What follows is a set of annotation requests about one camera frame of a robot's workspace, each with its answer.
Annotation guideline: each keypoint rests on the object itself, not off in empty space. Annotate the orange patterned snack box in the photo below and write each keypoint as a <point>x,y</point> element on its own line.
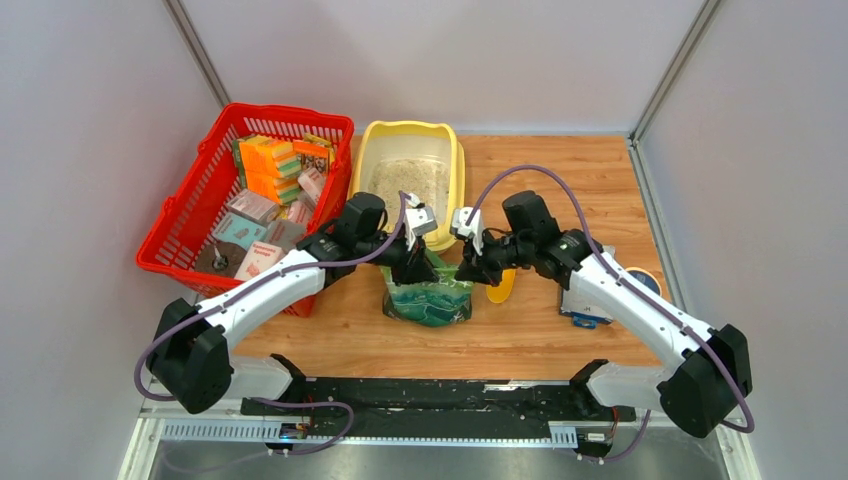
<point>314,152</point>

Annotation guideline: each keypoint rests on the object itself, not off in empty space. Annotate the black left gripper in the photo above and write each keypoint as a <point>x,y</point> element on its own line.
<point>415,267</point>

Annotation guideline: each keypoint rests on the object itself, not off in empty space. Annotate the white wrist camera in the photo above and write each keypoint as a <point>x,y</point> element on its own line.
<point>467,225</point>
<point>419,219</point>

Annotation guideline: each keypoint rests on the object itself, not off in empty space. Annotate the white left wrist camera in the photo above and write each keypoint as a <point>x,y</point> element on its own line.
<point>419,219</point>

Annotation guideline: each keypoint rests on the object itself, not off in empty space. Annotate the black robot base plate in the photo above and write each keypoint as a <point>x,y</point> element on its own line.
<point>437,409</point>

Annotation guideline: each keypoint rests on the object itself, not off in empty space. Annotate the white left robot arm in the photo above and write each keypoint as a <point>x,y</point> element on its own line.
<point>188,360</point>

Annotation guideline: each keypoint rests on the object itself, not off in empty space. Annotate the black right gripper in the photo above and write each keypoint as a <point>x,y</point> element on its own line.
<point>476,268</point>

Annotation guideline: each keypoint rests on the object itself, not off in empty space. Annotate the blue razor package box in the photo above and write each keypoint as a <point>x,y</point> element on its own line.
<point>582,312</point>

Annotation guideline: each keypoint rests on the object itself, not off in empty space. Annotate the pink sponge box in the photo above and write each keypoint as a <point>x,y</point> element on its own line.
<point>260,256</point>

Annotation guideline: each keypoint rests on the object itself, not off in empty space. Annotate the yellow litter box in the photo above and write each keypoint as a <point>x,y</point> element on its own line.
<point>420,158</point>

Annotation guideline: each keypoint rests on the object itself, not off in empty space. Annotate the red plastic basket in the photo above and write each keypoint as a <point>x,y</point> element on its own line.
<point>186,220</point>

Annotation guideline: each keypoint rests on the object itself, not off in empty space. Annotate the green cat litter bag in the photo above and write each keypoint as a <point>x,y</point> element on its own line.
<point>434,304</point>

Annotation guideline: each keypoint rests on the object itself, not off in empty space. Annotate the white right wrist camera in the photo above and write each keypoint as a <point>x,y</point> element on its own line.
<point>467,225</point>

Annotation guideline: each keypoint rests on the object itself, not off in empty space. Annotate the orange sponge pack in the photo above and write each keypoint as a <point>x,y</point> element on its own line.
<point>270,167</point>

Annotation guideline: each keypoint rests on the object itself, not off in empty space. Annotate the yellow litter scoop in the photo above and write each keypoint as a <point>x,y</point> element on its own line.
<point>498,294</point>

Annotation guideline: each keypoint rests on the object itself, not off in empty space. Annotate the masking tape roll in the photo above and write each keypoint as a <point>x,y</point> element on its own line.
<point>645,278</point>

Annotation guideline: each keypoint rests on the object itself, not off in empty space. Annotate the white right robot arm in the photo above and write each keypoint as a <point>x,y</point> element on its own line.
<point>705,372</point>

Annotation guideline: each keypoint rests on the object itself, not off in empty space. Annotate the pink teal small box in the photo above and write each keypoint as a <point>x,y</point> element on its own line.
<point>246,220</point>

